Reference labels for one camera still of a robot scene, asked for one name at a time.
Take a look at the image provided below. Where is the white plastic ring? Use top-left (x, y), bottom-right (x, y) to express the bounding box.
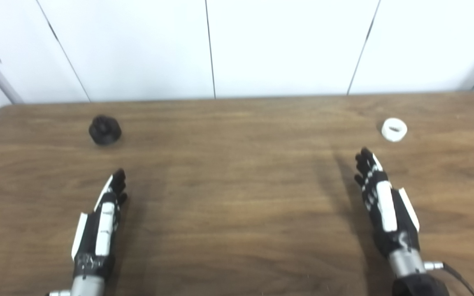
top-left (381, 118), bottom-right (408, 142)

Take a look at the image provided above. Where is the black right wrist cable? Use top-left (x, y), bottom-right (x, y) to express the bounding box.
top-left (424, 261), bottom-right (474, 296)

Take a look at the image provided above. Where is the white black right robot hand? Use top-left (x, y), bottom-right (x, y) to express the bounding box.
top-left (354, 147), bottom-right (421, 259)

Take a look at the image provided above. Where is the round black gear part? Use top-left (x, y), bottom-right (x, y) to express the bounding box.
top-left (88, 115), bottom-right (122, 145)

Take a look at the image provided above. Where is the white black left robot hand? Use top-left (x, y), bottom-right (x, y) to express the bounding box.
top-left (71, 169), bottom-right (128, 280)

